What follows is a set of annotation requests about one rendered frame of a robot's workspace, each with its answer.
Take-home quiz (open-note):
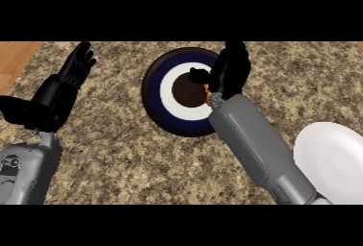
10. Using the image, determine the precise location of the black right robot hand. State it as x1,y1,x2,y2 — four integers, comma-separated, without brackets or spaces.
189,40,252,101

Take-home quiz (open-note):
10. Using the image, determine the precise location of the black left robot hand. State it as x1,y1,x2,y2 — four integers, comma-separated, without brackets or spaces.
0,40,97,134

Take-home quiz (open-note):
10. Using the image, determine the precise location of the golden brown croissant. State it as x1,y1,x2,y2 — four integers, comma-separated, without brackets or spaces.
202,84,214,107

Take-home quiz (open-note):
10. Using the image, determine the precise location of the dark blue ringed plate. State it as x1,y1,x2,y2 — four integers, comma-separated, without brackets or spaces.
140,47,221,138

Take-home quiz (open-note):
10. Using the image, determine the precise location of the white plate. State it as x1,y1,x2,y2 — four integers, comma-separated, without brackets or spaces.
292,121,363,206

